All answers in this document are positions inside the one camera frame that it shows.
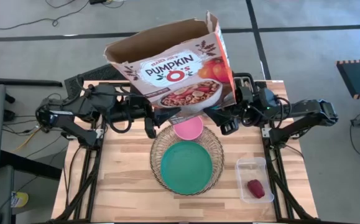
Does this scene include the dark red fruit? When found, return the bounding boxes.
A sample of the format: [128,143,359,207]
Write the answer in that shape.
[246,179,265,200]

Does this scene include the round woven wicker placemat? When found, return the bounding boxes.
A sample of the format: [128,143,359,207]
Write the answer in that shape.
[149,123,225,197]

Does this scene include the pumpkin cereal cardboard box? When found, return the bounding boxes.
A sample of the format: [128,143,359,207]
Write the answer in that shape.
[104,11,238,124]

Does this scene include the pink plastic bowl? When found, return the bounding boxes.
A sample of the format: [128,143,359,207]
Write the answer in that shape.
[173,115,205,141]

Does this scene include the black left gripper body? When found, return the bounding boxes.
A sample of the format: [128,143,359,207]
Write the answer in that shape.
[126,94,156,124]

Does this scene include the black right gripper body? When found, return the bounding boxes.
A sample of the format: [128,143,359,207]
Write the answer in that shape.
[226,86,262,126]

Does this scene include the black perforated floor mat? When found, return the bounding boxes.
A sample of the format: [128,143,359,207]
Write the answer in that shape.
[63,63,127,103]

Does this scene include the yellow cable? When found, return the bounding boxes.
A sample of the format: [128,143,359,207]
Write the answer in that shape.
[11,124,44,153]

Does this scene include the clear plastic container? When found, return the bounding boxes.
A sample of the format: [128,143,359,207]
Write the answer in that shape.
[234,156,275,204]

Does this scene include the black floor bar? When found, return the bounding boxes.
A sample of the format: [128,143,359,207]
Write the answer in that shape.
[0,75,63,88]

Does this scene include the teal plastic plate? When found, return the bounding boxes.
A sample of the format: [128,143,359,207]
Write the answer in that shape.
[160,141,214,195]

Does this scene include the long black floor cable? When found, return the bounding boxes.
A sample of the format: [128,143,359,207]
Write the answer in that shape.
[0,0,91,37]

